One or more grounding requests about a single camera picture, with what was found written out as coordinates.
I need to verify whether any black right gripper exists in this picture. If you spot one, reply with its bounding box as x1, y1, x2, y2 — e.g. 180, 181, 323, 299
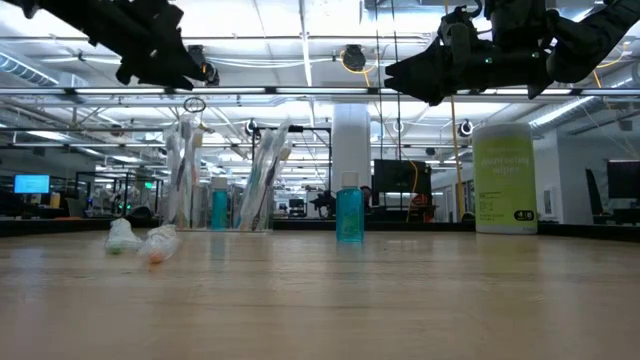
384, 7, 551, 106

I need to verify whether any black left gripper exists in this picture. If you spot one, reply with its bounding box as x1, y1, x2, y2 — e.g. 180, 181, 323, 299
64, 0, 207, 91

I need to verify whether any blue mouthwash bottle white cap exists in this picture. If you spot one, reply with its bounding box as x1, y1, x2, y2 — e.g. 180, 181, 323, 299
209, 175, 229, 231
335, 171, 365, 244

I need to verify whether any black cage station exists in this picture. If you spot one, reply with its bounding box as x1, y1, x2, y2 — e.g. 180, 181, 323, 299
74, 170, 164, 224

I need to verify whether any black wide monitor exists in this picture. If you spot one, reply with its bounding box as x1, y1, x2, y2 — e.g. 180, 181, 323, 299
372, 158, 433, 196

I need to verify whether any green disinfecting wipes canister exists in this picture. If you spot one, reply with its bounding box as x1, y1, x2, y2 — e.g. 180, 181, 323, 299
471, 122, 539, 235

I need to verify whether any clear acrylic organizer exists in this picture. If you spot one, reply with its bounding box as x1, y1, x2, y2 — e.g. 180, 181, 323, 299
159, 182, 275, 234

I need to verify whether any blue lit monitor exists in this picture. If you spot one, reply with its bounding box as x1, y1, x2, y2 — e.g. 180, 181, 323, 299
13, 173, 52, 195

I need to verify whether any black hanging cable ring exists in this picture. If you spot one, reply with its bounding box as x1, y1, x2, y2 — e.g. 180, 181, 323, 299
182, 95, 207, 114

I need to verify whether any yellow hanging cable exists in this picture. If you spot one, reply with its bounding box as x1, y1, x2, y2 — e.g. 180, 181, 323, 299
448, 94, 466, 221

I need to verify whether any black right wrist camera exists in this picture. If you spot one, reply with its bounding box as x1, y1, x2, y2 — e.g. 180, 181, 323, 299
484, 0, 551, 51

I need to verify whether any thin yellow cable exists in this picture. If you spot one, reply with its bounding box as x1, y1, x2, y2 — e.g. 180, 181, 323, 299
407, 159, 420, 221

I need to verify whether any black gantry frame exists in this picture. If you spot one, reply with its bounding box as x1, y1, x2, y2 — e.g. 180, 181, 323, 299
251, 124, 334, 221

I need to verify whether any black aluminium rig frame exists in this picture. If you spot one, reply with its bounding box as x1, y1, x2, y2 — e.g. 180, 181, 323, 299
0, 215, 640, 242

